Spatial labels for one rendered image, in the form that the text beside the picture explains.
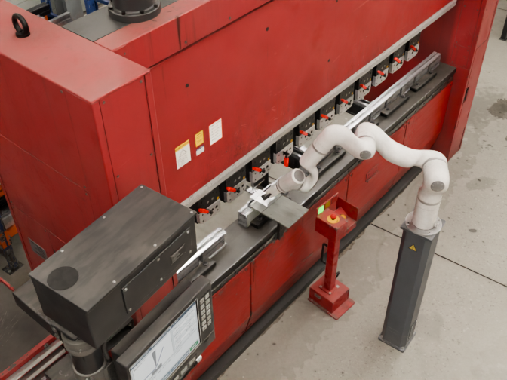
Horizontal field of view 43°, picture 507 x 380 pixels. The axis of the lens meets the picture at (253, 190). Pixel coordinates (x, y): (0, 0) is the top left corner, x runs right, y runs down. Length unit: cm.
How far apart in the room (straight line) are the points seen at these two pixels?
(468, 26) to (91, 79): 335
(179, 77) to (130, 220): 74
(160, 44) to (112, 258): 85
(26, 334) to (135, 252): 124
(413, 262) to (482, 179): 202
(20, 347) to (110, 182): 113
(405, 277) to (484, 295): 102
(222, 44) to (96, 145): 85
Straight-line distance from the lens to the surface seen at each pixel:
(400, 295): 384
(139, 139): 226
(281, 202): 354
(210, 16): 262
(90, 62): 225
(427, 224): 345
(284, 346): 414
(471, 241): 495
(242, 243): 349
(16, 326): 320
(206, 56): 270
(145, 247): 203
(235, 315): 372
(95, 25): 248
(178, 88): 264
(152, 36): 242
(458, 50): 507
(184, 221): 209
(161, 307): 235
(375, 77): 415
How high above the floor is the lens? 340
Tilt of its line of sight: 42 degrees down
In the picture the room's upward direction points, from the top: 1 degrees counter-clockwise
